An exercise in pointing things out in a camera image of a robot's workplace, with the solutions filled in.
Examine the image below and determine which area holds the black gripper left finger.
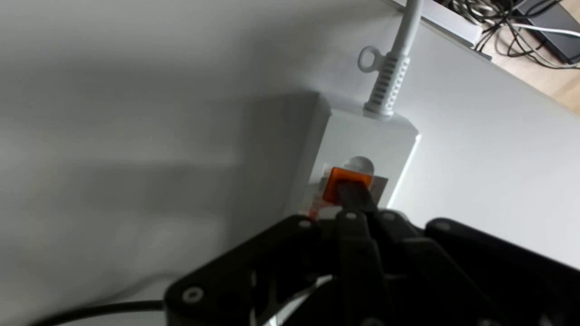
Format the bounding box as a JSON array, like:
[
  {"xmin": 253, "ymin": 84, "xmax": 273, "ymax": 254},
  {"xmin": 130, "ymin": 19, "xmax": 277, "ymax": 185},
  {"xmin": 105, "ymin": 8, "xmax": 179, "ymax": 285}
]
[{"xmin": 161, "ymin": 180, "xmax": 389, "ymax": 326}]

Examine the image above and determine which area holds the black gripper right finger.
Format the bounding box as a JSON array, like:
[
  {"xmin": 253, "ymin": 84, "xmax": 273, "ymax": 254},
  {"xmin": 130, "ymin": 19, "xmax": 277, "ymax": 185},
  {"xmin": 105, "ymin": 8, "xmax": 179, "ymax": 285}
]
[{"xmin": 355, "ymin": 183, "xmax": 580, "ymax": 326}]

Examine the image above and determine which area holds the white power strip orange switch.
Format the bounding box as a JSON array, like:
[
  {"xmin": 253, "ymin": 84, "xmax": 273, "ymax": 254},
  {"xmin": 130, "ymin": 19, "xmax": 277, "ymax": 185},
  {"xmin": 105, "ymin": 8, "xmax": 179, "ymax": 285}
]
[{"xmin": 295, "ymin": 89, "xmax": 422, "ymax": 227}]

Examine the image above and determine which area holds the grey metal bar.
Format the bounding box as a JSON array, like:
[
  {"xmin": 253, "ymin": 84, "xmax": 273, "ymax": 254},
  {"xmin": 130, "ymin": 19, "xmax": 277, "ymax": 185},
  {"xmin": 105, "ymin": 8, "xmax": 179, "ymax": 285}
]
[{"xmin": 389, "ymin": 0, "xmax": 494, "ymax": 64}]

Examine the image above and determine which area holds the black power adapter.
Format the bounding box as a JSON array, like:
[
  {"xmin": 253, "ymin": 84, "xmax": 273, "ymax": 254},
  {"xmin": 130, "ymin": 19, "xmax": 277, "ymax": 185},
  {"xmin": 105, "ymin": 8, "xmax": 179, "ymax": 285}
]
[{"xmin": 514, "ymin": 0, "xmax": 580, "ymax": 66}]

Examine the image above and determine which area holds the white power strip cable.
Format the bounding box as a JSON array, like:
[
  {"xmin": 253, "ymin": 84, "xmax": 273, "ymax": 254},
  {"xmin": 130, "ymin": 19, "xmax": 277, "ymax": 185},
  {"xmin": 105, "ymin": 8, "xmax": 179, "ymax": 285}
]
[{"xmin": 355, "ymin": 0, "xmax": 426, "ymax": 120}]

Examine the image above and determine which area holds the black floor cable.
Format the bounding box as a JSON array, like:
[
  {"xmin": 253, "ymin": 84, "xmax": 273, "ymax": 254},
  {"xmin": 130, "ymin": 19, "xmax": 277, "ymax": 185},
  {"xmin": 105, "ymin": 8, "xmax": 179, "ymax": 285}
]
[{"xmin": 442, "ymin": 0, "xmax": 580, "ymax": 71}]

